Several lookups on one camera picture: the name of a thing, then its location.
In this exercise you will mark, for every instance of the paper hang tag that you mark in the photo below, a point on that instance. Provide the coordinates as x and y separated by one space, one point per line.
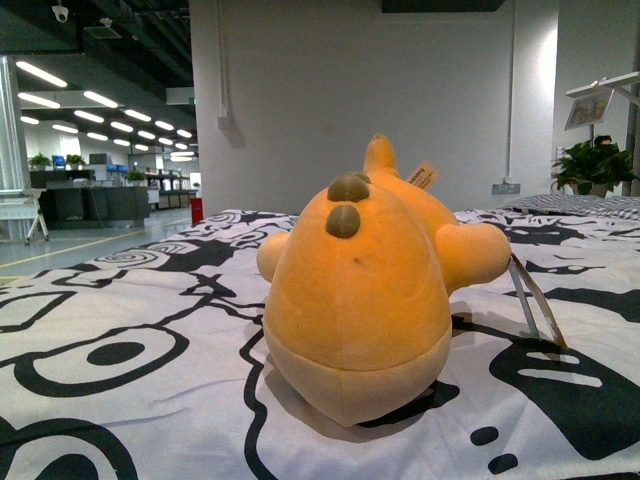
524 284

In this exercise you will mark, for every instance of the framed picture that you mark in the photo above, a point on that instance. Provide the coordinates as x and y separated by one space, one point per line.
588 110

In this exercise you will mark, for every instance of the red fire extinguisher box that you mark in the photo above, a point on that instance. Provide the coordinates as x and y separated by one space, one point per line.
197 210

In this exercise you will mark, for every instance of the white folding table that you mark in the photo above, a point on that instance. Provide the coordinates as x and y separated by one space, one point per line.
23 204

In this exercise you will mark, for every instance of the orange plush dinosaur toy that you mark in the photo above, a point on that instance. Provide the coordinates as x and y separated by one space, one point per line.
357 317

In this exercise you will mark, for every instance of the dark office counter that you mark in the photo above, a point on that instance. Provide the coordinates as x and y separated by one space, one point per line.
72 200

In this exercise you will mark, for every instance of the green potted plant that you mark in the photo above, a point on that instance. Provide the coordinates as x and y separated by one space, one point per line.
593 167

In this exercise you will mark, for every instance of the white desk lamp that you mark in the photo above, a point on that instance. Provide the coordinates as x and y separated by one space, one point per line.
616 85

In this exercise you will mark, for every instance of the striped grey pillow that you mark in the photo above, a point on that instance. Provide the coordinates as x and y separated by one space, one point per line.
617 207

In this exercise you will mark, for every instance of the white security camera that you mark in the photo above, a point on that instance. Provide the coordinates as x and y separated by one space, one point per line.
61 13

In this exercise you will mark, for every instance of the wall power outlet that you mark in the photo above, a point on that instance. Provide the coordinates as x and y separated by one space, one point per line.
506 189

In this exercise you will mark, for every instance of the black and white patterned sheet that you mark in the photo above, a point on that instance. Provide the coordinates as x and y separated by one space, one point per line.
151 364

